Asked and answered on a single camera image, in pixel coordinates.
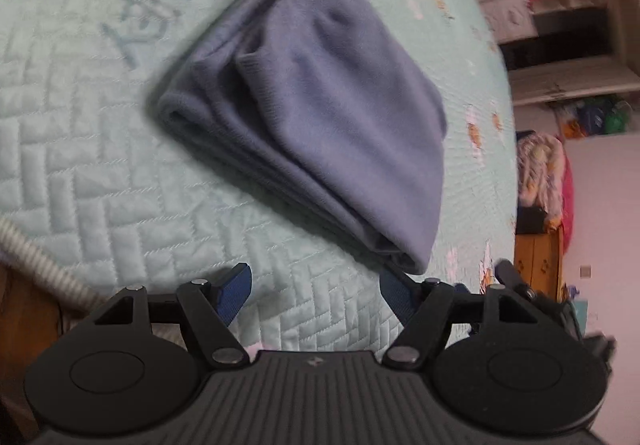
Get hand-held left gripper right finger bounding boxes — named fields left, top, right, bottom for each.
left=379, top=270, right=540, bottom=369

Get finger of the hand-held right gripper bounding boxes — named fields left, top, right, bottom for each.
left=492, top=259, right=538, bottom=303

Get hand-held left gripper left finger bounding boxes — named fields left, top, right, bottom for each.
left=94, top=262, right=253, bottom=369

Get blue knit sweater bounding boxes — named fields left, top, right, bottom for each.
left=152, top=0, right=448, bottom=276

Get teal gift bag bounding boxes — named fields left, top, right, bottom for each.
left=570, top=300, right=589, bottom=341

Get wooden desk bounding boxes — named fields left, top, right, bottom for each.
left=514, top=225, right=567, bottom=307

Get black chair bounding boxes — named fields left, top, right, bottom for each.
left=515, top=205, right=549, bottom=236

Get pink pillow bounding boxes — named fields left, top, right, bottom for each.
left=560, top=150, right=577, bottom=247

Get rolled floral quilt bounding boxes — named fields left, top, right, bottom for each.
left=515, top=130, right=566, bottom=222

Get hanging colourful bags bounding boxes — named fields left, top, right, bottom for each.
left=554, top=95, right=634, bottom=140

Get bee print quilted bedspread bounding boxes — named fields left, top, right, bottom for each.
left=0, top=0, right=519, bottom=356

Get white door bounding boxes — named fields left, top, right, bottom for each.
left=507, top=56, right=640, bottom=106

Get striped mattress edge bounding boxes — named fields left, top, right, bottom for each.
left=0, top=217, right=103, bottom=315

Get white drawer cabinet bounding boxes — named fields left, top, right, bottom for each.
left=481, top=0, right=539, bottom=44

